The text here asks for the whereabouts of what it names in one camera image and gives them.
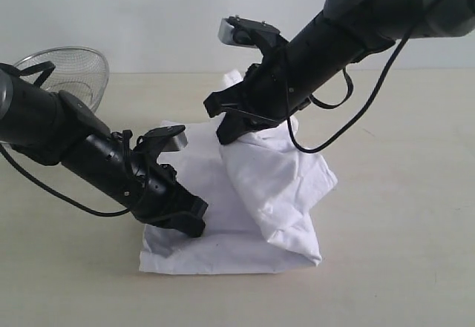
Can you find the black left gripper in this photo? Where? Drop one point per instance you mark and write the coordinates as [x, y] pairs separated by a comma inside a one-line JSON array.
[[164, 203]]

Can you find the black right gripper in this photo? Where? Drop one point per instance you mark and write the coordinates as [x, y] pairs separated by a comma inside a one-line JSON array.
[[269, 93]]

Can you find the white t-shirt red lettering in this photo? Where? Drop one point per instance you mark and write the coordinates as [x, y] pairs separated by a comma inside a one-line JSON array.
[[260, 191]]

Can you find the metal wire mesh basket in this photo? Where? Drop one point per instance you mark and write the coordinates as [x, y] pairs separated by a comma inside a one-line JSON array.
[[82, 71]]

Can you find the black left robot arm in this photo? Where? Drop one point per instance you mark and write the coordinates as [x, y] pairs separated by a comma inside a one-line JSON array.
[[56, 127]]

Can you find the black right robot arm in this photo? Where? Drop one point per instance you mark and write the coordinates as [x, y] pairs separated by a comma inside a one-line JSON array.
[[344, 32]]

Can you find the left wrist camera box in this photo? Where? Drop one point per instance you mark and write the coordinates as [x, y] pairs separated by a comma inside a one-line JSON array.
[[170, 138]]

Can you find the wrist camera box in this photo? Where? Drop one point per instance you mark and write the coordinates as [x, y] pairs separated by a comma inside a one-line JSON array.
[[170, 138], [241, 32]]

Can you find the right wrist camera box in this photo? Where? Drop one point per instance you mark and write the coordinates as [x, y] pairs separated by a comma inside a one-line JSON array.
[[241, 32]]

